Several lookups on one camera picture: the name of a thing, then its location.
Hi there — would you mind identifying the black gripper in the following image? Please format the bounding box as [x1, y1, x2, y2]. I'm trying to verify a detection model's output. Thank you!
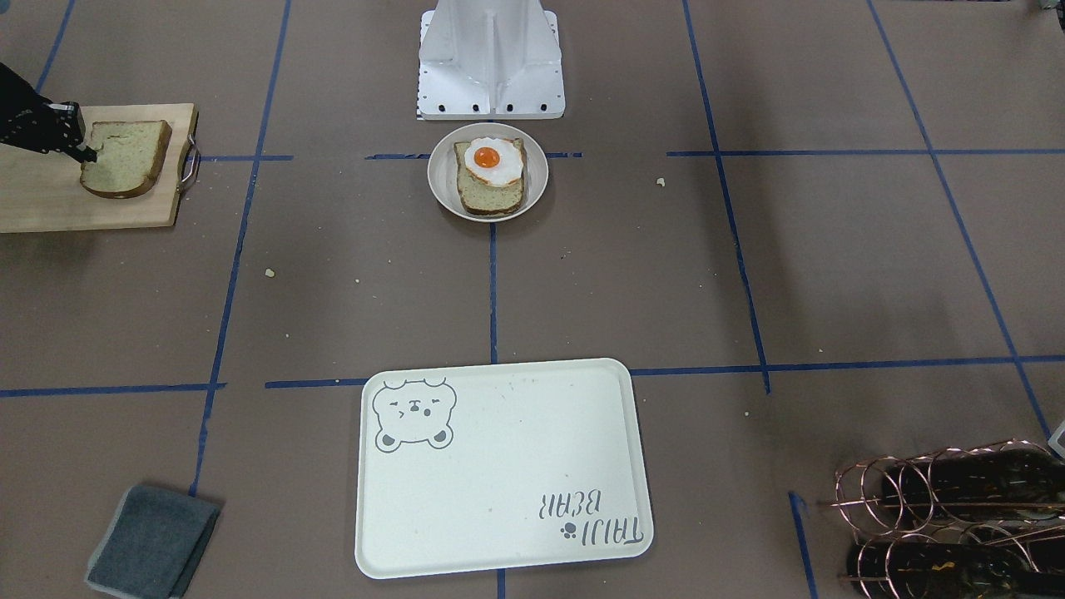
[1, 64, 97, 164]

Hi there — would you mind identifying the bread slice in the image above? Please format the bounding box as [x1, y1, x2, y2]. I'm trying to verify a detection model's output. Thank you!
[79, 119, 173, 200]
[450, 139, 526, 216]

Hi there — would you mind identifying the wooden cutting board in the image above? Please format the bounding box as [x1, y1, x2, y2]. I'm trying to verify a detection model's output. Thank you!
[1, 103, 198, 234]

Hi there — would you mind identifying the white round plate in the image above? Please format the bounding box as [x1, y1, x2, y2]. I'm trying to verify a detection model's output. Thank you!
[427, 124, 548, 221]

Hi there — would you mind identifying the white bear tray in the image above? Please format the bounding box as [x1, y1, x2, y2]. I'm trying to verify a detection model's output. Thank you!
[354, 358, 655, 580]

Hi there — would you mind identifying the folded grey cloth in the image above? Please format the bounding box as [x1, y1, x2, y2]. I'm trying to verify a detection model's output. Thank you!
[84, 484, 222, 598]

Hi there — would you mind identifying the fried egg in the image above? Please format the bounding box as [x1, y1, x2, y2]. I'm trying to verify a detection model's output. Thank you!
[458, 137, 525, 187]

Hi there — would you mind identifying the dark glass bottle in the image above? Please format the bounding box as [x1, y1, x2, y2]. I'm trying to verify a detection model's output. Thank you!
[845, 541, 1064, 598]
[881, 447, 1064, 522]

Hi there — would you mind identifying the copper wire bottle rack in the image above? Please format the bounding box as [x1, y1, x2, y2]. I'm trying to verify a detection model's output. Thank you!
[825, 439, 1064, 598]

